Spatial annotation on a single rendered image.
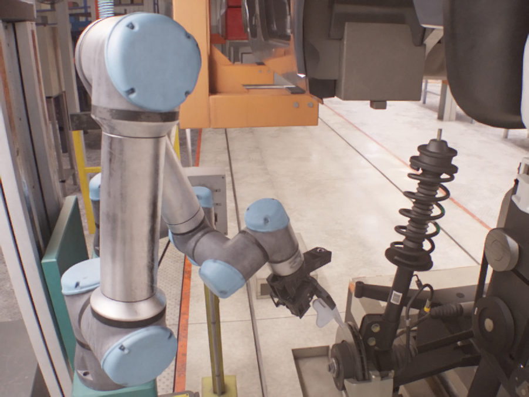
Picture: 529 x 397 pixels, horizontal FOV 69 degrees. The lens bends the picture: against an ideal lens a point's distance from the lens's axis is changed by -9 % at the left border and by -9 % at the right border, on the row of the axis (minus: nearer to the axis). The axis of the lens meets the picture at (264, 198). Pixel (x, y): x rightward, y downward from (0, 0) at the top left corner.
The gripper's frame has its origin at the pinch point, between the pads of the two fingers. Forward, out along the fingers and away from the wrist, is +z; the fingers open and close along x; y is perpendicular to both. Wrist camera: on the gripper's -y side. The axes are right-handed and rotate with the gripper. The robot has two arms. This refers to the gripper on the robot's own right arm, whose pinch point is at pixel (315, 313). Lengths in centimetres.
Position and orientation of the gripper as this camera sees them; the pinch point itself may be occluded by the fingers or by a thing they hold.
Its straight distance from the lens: 102.5
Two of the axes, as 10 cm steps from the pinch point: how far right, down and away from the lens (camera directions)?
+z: 3.2, 7.3, 6.0
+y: -6.0, 6.5, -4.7
